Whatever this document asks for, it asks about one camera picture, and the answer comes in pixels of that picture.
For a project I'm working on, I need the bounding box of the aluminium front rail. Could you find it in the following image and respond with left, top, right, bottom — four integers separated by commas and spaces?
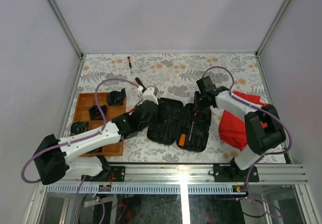
45, 164, 308, 194

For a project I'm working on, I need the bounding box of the black plastic tool case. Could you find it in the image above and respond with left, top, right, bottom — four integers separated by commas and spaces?
147, 98, 211, 153

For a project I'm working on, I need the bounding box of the black orange handle screwdriver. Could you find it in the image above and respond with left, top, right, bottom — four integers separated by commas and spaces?
189, 112, 197, 141

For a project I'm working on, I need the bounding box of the wooden compartment tray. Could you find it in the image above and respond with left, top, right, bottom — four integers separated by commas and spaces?
70, 92, 126, 158

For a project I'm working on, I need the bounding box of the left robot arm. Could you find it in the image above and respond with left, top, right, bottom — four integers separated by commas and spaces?
33, 100, 159, 185

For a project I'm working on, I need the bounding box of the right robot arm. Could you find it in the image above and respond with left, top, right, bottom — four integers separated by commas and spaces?
195, 76, 286, 181

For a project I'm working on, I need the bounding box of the dark patterned rolled cloth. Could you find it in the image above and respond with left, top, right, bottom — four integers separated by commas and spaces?
106, 88, 126, 106

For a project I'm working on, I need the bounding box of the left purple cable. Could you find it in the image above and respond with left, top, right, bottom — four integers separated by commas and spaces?
21, 78, 141, 224

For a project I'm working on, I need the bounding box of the claw hammer black handle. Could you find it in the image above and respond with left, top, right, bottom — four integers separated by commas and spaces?
135, 77, 145, 89

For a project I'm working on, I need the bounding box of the yellow black rolled strap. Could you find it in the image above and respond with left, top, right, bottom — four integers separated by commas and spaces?
70, 121, 89, 137

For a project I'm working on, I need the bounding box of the red cloth bag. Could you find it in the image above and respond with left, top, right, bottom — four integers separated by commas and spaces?
218, 91, 267, 151

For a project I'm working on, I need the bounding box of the large orange screwdriver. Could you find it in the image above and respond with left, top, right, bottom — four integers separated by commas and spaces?
178, 133, 187, 147

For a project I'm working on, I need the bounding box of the small precision screwdriver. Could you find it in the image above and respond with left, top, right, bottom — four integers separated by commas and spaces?
127, 56, 133, 74

